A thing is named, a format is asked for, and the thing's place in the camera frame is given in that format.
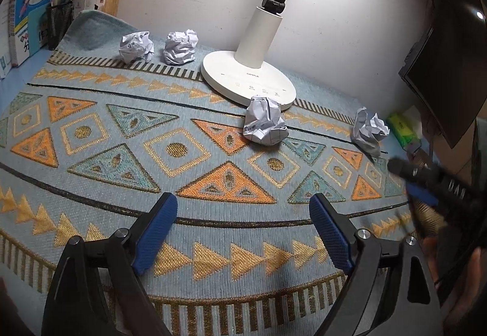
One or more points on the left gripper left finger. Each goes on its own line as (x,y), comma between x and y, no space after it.
(76,303)

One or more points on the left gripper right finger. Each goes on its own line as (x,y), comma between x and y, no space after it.
(408,303)

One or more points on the paper ball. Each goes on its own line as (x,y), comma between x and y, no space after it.
(136,46)
(263,122)
(180,47)
(368,132)

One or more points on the person's right hand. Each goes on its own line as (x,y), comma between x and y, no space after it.
(468,287)

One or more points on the wicker waste basket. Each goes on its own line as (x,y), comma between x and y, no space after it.
(427,223)

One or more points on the green tissue pack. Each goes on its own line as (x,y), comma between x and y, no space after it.
(403,132)

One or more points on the black monitor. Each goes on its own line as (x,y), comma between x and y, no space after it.
(446,68)

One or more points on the patterned blue woven mat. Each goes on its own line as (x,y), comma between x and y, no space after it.
(89,143)

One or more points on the white desk lamp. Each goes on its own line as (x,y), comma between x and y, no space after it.
(243,74)

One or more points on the black mesh pen cup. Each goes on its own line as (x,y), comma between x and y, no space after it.
(59,17)

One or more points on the blue study book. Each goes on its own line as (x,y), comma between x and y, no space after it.
(27,28)

